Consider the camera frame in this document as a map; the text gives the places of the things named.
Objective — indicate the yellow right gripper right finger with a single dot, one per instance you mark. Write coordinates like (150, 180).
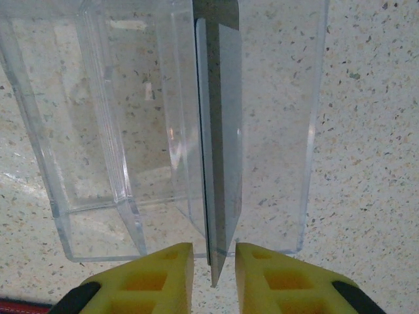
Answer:
(281, 284)

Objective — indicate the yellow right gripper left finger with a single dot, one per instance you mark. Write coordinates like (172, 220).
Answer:
(147, 281)

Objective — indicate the red leather card holder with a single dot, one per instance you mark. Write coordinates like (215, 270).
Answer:
(19, 307)

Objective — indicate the white card with red marks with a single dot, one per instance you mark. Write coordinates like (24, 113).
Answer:
(229, 131)

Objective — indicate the grey VIP card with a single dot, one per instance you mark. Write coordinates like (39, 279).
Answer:
(216, 13)

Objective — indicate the clear acrylic card box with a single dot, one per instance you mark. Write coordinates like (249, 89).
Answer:
(98, 131)

